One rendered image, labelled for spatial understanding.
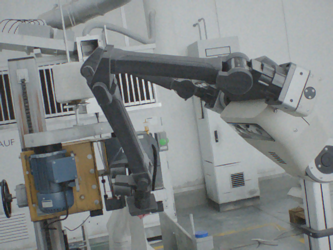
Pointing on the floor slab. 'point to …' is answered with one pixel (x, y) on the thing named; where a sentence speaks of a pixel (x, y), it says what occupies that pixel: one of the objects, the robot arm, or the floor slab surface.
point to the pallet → (297, 215)
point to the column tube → (39, 117)
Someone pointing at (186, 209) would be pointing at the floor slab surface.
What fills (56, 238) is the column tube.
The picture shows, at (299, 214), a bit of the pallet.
